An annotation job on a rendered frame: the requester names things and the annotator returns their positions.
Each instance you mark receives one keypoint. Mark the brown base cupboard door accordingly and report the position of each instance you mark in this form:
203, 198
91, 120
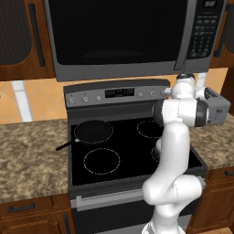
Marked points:
33, 227
216, 207

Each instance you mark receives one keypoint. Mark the grey black stove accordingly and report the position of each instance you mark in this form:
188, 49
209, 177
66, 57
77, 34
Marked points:
128, 152

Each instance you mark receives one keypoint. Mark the brown drawer front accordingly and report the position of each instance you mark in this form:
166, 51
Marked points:
218, 175
45, 204

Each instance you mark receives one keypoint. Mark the grey toaster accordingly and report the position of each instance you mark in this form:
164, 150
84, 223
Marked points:
220, 108

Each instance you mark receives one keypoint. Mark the silver stove knob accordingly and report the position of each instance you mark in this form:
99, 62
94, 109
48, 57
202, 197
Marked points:
166, 91
98, 98
85, 99
152, 93
71, 100
140, 94

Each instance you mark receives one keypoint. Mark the black frying pan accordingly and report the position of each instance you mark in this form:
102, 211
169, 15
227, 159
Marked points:
93, 131

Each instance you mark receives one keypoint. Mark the brown wall cupboard door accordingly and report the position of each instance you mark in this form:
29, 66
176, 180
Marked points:
18, 36
227, 59

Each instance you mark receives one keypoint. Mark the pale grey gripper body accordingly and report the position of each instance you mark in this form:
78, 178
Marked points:
157, 150

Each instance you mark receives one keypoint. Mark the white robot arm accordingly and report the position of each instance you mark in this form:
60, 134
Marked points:
172, 158

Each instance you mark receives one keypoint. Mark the grey microwave oven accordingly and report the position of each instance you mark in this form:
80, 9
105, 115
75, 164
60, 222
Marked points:
119, 33

